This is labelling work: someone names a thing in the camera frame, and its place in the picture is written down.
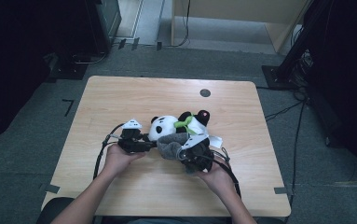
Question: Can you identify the person's left hand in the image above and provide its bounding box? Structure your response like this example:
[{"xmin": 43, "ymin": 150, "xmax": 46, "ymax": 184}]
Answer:
[{"xmin": 103, "ymin": 143, "xmax": 146, "ymax": 179}]

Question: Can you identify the panda plush toy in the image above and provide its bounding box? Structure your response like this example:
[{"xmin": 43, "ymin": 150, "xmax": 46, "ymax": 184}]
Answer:
[{"xmin": 147, "ymin": 109, "xmax": 224, "ymax": 150}]

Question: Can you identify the grey table corner tape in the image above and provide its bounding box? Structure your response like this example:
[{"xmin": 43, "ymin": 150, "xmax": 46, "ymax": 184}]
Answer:
[
  {"xmin": 44, "ymin": 184, "xmax": 62, "ymax": 195},
  {"xmin": 273, "ymin": 186, "xmax": 289, "ymax": 196}
]

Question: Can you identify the black hanging cable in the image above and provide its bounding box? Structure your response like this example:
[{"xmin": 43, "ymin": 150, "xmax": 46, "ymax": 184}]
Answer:
[{"xmin": 163, "ymin": 0, "xmax": 193, "ymax": 49}]

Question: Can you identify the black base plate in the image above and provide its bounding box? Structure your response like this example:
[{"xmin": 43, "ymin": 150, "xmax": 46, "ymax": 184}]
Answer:
[{"xmin": 47, "ymin": 54, "xmax": 89, "ymax": 80}]

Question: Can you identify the person's right hand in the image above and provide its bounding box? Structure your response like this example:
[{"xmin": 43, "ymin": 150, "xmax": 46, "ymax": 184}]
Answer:
[{"xmin": 197, "ymin": 159, "xmax": 235, "ymax": 196}]

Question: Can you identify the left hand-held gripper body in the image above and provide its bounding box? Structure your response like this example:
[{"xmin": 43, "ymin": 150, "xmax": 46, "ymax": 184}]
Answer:
[{"xmin": 117, "ymin": 119, "xmax": 146, "ymax": 154}]

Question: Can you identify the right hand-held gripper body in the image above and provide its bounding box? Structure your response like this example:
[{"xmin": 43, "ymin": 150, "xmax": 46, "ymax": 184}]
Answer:
[{"xmin": 177, "ymin": 133, "xmax": 215, "ymax": 174}]

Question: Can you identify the dark equipment cabinet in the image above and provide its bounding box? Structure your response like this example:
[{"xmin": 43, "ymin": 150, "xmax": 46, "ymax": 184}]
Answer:
[{"xmin": 86, "ymin": 0, "xmax": 123, "ymax": 56}]

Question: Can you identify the grey towel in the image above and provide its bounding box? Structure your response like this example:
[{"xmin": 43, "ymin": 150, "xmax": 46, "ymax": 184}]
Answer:
[{"xmin": 156, "ymin": 132, "xmax": 206, "ymax": 175}]

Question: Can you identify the black floor cable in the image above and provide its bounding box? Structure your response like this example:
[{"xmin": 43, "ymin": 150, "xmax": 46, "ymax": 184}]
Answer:
[
  {"xmin": 290, "ymin": 102, "xmax": 307, "ymax": 195},
  {"xmin": 264, "ymin": 100, "xmax": 308, "ymax": 122}
]

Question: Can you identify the light wooden cabinet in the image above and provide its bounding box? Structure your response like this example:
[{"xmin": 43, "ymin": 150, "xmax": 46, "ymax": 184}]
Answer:
[{"xmin": 171, "ymin": 0, "xmax": 311, "ymax": 54}]

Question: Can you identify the black metal stand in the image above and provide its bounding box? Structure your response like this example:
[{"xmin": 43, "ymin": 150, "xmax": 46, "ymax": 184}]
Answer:
[{"xmin": 261, "ymin": 0, "xmax": 336, "ymax": 91}]

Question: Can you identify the black angled floor tape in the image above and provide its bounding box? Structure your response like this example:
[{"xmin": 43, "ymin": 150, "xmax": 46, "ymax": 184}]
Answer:
[{"xmin": 62, "ymin": 98, "xmax": 75, "ymax": 118}]

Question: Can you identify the hand-held gripper cable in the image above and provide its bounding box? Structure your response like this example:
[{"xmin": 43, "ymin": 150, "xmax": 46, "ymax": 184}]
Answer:
[
  {"xmin": 92, "ymin": 123, "xmax": 126, "ymax": 181},
  {"xmin": 212, "ymin": 147, "xmax": 242, "ymax": 199}
]

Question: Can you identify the left hand-held gripper cable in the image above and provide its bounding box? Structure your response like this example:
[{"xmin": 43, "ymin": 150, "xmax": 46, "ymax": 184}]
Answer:
[{"xmin": 92, "ymin": 123, "xmax": 126, "ymax": 181}]

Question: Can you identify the right hand-held gripper cable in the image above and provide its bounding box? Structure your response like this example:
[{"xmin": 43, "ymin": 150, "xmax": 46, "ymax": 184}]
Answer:
[{"xmin": 212, "ymin": 147, "xmax": 242, "ymax": 199}]

